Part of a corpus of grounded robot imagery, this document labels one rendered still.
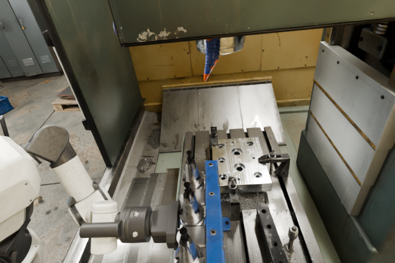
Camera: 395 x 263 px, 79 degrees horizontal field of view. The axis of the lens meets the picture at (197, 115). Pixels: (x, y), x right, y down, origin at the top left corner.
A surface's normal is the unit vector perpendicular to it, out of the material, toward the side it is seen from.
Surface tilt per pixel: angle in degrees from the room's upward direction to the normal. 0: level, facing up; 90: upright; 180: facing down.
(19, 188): 105
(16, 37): 91
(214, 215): 0
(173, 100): 24
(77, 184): 64
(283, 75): 90
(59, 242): 0
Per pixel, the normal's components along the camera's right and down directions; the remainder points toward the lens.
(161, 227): -0.09, -0.83
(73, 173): 0.55, -0.04
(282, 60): -0.02, 0.55
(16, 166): 0.73, -0.25
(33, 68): 0.34, 0.49
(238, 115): -0.11, -0.53
